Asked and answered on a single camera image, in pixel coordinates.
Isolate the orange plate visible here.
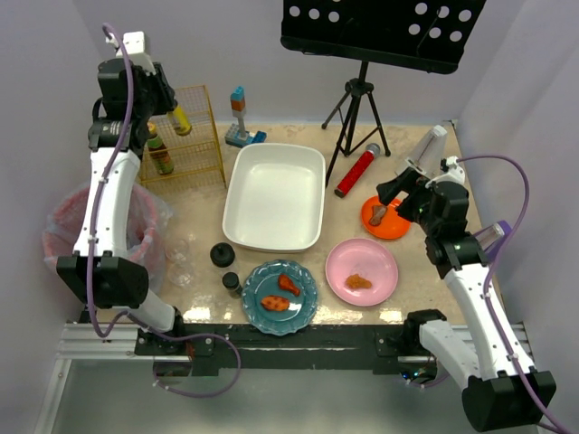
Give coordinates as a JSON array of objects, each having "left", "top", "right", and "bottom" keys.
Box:
[{"left": 360, "top": 195, "right": 411, "bottom": 241}]

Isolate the small yellow label bottle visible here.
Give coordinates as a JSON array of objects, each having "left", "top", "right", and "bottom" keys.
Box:
[{"left": 166, "top": 105, "right": 192, "bottom": 137}]

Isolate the red label sauce bottle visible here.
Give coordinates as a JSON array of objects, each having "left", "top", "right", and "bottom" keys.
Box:
[{"left": 147, "top": 122, "right": 175, "bottom": 175}]

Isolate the black lid shaker jar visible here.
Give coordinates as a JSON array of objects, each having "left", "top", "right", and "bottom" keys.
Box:
[{"left": 209, "top": 242, "right": 236, "bottom": 271}]

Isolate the small black cap spice jar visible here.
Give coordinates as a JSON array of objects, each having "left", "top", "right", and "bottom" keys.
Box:
[{"left": 222, "top": 271, "right": 242, "bottom": 297}]

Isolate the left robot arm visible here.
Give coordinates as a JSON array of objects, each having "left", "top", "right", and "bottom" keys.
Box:
[{"left": 56, "top": 58, "right": 182, "bottom": 335}]

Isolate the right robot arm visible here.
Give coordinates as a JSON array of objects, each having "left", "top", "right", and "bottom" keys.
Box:
[{"left": 376, "top": 167, "right": 556, "bottom": 432}]

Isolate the brown meat slice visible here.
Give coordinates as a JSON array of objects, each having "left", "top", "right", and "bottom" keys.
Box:
[{"left": 368, "top": 204, "right": 388, "bottom": 227}]

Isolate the red glitter microphone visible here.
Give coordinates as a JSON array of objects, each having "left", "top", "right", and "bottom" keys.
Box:
[{"left": 334, "top": 143, "right": 381, "bottom": 198}]

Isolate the white metronome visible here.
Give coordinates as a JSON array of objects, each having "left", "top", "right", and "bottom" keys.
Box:
[{"left": 394, "top": 125, "right": 448, "bottom": 179}]

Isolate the pink plate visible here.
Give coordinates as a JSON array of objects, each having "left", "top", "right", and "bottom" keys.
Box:
[{"left": 325, "top": 238, "right": 399, "bottom": 307}]

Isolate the toy brick tower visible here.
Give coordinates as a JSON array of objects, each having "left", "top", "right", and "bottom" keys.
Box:
[{"left": 224, "top": 86, "right": 267, "bottom": 148}]

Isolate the orange fried nugget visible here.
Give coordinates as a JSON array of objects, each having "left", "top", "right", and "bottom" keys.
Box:
[{"left": 346, "top": 274, "right": 373, "bottom": 290}]

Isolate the white rectangular baking dish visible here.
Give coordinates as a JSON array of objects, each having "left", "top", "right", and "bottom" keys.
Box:
[{"left": 222, "top": 143, "right": 326, "bottom": 252}]

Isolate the toy chicken drumstick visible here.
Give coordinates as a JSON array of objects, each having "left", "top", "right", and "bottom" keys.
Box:
[{"left": 278, "top": 274, "right": 301, "bottom": 297}]

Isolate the pink trash basket with bag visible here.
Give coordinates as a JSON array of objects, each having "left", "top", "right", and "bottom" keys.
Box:
[{"left": 42, "top": 184, "right": 173, "bottom": 293}]

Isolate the teal scalloped plate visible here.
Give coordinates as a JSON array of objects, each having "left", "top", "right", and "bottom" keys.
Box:
[{"left": 242, "top": 259, "right": 318, "bottom": 336}]

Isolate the toy grilled meat piece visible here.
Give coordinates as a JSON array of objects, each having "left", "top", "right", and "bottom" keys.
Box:
[{"left": 261, "top": 295, "right": 290, "bottom": 312}]

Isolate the clear glass cup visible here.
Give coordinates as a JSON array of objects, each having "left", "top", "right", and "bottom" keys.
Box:
[
  {"left": 165, "top": 238, "right": 190, "bottom": 263},
  {"left": 166, "top": 263, "right": 194, "bottom": 288}
]

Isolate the black music stand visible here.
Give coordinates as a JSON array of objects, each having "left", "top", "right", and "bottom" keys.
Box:
[{"left": 280, "top": 0, "right": 489, "bottom": 185}]

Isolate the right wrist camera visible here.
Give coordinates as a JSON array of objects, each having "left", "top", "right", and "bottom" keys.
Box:
[{"left": 434, "top": 156, "right": 466, "bottom": 185}]

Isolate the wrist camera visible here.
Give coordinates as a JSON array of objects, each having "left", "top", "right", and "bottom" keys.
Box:
[
  {"left": 122, "top": 31, "right": 154, "bottom": 73},
  {"left": 434, "top": 156, "right": 466, "bottom": 185}
]

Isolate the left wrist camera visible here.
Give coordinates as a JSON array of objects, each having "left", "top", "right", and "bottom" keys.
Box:
[{"left": 122, "top": 31, "right": 154, "bottom": 73}]

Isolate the gold wire basket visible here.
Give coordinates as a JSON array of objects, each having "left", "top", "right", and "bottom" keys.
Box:
[{"left": 138, "top": 85, "right": 226, "bottom": 197}]

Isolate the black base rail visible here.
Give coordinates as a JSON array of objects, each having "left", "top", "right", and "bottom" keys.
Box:
[{"left": 135, "top": 324, "right": 435, "bottom": 376}]

